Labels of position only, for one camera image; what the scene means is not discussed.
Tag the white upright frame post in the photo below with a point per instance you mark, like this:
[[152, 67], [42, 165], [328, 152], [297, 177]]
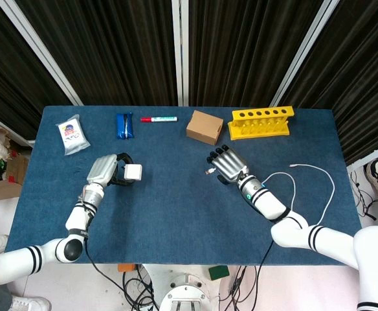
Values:
[[176, 48]]

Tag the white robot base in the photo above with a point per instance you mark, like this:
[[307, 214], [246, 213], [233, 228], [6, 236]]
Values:
[[184, 296]]

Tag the white charger cube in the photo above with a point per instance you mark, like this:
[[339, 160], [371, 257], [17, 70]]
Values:
[[134, 172]]

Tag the blue snack packet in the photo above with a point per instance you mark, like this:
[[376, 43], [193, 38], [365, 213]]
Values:
[[124, 124]]

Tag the white low frame bar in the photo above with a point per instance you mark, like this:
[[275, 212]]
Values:
[[370, 155], [11, 129]]

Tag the green block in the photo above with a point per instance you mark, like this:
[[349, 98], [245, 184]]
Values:
[[218, 272]]

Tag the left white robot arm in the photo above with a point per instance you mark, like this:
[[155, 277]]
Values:
[[75, 220]]

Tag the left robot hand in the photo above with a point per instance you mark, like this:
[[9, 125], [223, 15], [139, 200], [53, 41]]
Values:
[[101, 170]]

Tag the blue table cloth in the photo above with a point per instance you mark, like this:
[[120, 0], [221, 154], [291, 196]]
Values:
[[176, 220]]

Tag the orange clamp block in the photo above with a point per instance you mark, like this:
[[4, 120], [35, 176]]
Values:
[[126, 267]]

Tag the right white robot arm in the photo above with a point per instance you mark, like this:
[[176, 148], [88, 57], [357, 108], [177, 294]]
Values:
[[270, 204]]

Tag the yellow test tube rack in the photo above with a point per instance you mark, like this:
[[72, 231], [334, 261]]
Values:
[[257, 134]]

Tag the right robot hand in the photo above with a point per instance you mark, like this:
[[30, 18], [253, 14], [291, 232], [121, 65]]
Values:
[[229, 163]]

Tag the white slanted frame bar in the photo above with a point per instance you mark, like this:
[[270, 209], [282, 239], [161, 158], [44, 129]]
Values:
[[41, 52], [304, 52]]

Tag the large floor cardboard box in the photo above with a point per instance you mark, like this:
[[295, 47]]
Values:
[[1, 189]]

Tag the red capped white marker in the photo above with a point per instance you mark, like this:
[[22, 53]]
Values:
[[163, 119]]

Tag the small cardboard box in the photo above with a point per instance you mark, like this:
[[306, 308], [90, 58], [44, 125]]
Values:
[[203, 128]]

